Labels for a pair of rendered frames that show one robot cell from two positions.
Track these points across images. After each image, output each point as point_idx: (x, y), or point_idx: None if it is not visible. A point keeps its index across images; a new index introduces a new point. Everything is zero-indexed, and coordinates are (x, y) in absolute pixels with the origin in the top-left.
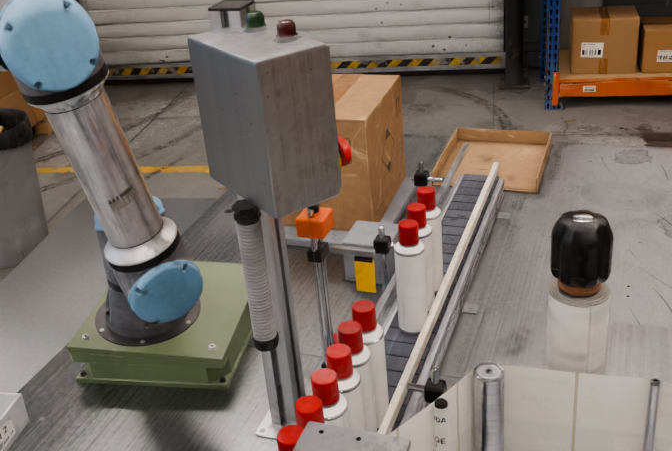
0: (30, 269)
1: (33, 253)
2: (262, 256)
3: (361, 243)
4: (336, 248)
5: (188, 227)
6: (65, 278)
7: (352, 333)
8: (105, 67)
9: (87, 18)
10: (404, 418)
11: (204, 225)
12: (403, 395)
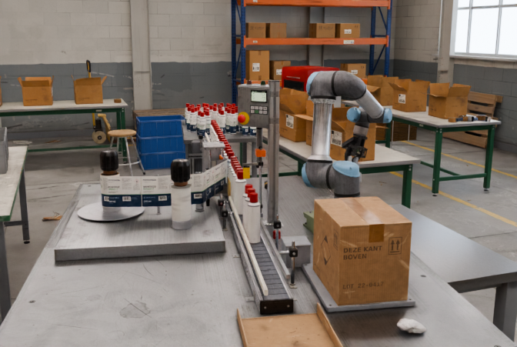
0: (458, 238)
1: (475, 243)
2: (256, 138)
3: (295, 236)
4: (255, 162)
5: (427, 265)
6: (434, 238)
7: (238, 168)
8: (313, 97)
9: (308, 79)
10: (231, 215)
11: (420, 267)
12: (233, 211)
